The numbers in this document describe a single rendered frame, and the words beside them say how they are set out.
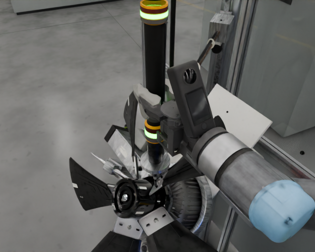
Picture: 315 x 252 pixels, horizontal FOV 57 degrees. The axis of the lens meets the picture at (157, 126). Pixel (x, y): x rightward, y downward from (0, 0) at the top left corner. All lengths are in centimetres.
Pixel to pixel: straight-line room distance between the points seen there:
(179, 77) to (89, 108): 288
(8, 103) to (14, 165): 100
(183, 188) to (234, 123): 28
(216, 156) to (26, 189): 233
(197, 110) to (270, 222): 19
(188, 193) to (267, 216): 61
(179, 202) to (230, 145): 57
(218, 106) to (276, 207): 73
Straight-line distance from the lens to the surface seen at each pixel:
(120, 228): 97
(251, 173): 40
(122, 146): 118
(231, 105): 105
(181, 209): 95
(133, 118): 94
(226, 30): 109
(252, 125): 100
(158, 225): 89
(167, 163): 68
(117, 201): 92
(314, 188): 49
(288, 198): 39
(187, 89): 44
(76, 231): 231
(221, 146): 42
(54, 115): 330
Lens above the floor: 195
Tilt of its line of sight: 41 degrees down
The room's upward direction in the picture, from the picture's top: straight up
